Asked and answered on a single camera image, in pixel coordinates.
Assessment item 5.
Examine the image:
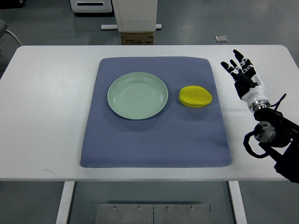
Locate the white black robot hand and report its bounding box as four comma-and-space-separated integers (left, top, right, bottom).
221, 49, 271, 112

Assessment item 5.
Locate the yellow starfruit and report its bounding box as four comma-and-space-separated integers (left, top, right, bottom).
179, 85, 213, 108

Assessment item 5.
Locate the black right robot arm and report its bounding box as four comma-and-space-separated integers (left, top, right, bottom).
254, 108, 299, 183

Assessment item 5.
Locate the grey floor socket plate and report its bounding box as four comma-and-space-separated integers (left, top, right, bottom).
215, 35, 228, 43

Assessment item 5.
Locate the pale green plate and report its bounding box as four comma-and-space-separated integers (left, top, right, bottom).
107, 72, 169, 120

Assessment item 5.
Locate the blue quilted mat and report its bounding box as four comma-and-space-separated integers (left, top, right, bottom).
80, 56, 232, 168

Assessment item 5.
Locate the brown cardboard box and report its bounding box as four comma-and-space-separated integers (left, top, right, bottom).
121, 32, 155, 45

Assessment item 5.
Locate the white machine with slot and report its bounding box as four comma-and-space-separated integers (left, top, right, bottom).
69, 0, 113, 13

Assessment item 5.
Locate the grey chair at left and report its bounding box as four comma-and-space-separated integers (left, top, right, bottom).
0, 20, 23, 46

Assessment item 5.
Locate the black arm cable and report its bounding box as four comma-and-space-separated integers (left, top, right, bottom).
243, 131, 269, 159

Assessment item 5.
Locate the white pedestal column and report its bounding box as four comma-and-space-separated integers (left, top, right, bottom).
112, 0, 157, 32

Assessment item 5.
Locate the white pedestal foot bar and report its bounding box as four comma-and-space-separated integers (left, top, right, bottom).
100, 24, 162, 30

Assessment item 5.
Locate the metal base plate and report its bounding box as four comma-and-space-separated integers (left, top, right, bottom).
95, 203, 212, 224

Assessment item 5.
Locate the white table frame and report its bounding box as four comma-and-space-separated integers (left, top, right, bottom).
56, 181, 248, 224

